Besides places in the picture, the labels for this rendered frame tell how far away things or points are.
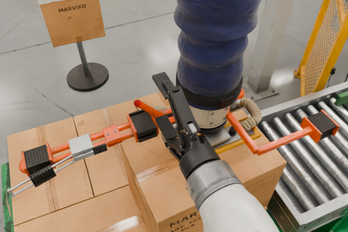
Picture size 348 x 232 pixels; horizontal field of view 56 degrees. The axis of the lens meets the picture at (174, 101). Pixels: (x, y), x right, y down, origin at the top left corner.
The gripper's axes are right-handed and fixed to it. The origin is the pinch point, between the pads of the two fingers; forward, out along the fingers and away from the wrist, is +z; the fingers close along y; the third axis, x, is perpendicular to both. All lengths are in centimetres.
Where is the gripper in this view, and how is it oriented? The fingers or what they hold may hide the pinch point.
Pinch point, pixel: (161, 100)
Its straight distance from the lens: 72.4
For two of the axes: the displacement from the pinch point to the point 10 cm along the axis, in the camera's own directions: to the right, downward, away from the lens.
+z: -4.2, -6.6, 6.3
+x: 9.1, -3.0, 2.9
